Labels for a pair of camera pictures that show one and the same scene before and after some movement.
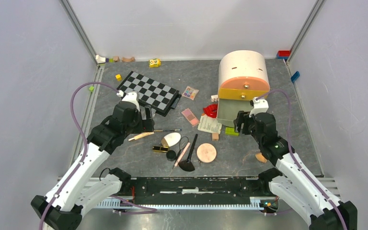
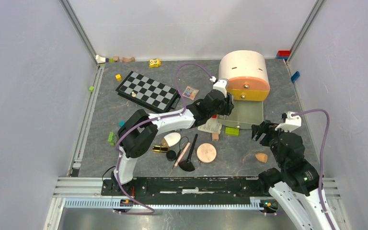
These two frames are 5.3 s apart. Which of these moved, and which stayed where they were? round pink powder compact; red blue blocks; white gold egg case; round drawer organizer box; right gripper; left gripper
Moved: left gripper; right gripper
Stayed: round drawer organizer box; red blue blocks; white gold egg case; round pink powder compact
